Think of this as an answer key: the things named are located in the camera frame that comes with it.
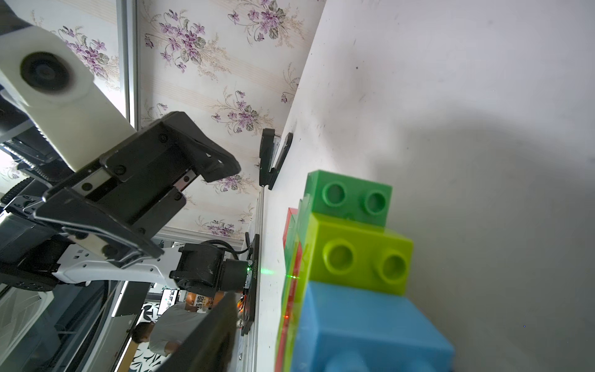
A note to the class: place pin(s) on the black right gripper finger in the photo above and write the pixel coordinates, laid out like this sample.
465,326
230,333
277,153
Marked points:
210,346

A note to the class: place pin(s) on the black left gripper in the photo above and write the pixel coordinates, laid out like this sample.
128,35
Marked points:
132,192

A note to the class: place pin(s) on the blue square lego brick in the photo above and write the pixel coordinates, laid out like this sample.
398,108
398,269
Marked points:
349,329

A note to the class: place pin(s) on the red long lego brick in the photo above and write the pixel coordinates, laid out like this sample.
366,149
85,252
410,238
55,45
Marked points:
290,288

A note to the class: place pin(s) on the lime long lego brick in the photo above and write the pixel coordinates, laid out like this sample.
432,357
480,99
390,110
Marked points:
351,254

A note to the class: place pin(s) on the green square lego brick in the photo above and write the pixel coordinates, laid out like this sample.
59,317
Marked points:
346,197

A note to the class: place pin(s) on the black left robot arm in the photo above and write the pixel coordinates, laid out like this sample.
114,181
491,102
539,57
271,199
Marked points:
39,256

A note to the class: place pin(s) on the person in grey shirt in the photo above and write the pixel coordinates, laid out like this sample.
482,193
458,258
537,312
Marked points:
170,331

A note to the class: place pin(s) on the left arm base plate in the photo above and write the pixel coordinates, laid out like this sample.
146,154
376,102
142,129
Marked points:
250,298

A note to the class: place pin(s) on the aluminium frame profiles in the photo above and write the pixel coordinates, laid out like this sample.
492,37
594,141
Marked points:
126,21

